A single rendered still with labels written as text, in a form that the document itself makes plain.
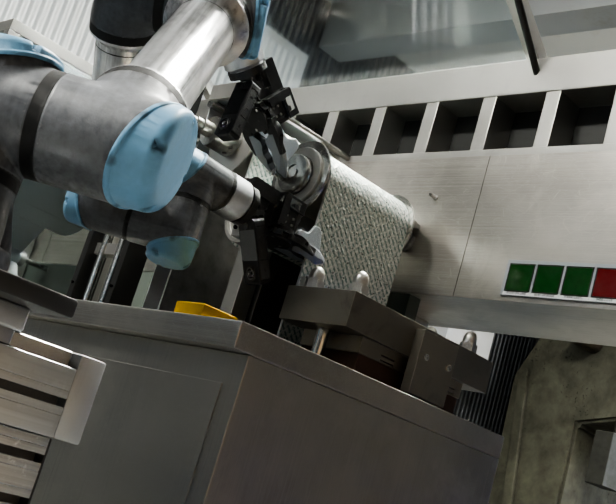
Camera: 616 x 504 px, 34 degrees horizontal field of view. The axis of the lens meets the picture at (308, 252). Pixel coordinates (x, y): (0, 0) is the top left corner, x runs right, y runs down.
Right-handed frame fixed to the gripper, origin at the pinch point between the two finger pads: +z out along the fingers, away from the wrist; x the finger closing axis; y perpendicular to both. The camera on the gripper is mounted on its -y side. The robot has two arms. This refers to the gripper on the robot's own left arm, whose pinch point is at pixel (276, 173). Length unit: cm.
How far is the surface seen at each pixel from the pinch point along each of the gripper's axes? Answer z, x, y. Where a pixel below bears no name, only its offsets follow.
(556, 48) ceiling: 106, 198, 395
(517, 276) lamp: 31.2, -31.3, 19.0
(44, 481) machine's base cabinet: 23, 5, -63
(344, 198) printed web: 8.5, -8.1, 6.3
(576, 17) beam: 70, 137, 326
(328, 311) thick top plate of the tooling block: 16.2, -23.0, -19.0
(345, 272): 20.8, -8.2, 0.2
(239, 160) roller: 0.3, 18.7, 7.3
